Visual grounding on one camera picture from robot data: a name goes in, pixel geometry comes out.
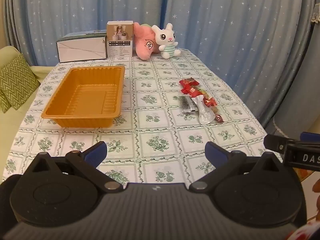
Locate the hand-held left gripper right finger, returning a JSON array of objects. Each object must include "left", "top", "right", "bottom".
[{"left": 188, "top": 141, "right": 293, "bottom": 193}]

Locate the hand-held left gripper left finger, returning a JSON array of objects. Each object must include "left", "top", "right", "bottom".
[{"left": 24, "top": 141, "right": 123, "bottom": 193}]

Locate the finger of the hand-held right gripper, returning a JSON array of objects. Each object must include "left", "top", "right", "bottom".
[
  {"left": 263, "top": 134, "right": 288, "bottom": 156},
  {"left": 300, "top": 132, "right": 320, "bottom": 142}
]

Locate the silver foil snack wrapper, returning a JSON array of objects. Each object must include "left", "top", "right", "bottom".
[{"left": 191, "top": 95, "right": 215, "bottom": 125}]

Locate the orange plastic tray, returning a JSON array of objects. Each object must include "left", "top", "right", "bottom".
[{"left": 41, "top": 65, "right": 126, "bottom": 128}]

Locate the black patterned snack packet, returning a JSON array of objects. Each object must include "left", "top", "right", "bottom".
[{"left": 179, "top": 95, "right": 198, "bottom": 115}]

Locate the green-edged colourful snack packet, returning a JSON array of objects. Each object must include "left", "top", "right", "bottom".
[{"left": 196, "top": 88, "right": 213, "bottom": 98}]

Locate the red white-label snack packet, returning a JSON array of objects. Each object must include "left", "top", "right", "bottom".
[{"left": 181, "top": 85, "right": 199, "bottom": 97}]

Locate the large red snack packet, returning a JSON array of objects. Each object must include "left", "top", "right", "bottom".
[{"left": 179, "top": 78, "right": 198, "bottom": 87}]

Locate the person's right hand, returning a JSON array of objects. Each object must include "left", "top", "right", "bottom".
[{"left": 312, "top": 179, "right": 320, "bottom": 222}]

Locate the person's red printed clothing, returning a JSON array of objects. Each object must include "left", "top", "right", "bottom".
[{"left": 285, "top": 220, "right": 320, "bottom": 240}]

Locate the pale green sofa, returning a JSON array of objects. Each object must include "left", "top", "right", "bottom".
[{"left": 0, "top": 45, "right": 55, "bottom": 180}]

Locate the green zigzag pillow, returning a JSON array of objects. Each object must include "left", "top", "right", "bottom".
[
  {"left": 0, "top": 53, "right": 41, "bottom": 111},
  {"left": 0, "top": 89, "right": 12, "bottom": 113}
]

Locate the flat white cardboard box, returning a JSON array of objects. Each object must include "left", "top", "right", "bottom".
[{"left": 56, "top": 29, "right": 108, "bottom": 63}]

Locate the tan upright product box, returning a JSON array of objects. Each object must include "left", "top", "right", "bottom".
[{"left": 106, "top": 21, "right": 134, "bottom": 58}]

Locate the blue star-print curtain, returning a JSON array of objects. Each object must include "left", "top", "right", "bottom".
[
  {"left": 4, "top": 0, "right": 170, "bottom": 67},
  {"left": 162, "top": 0, "right": 313, "bottom": 130}
]

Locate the pink plush toy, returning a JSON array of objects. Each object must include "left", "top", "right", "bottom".
[{"left": 133, "top": 22, "right": 162, "bottom": 61}]

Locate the white rabbit plush toy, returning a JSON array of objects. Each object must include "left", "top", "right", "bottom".
[{"left": 151, "top": 23, "right": 181, "bottom": 59}]

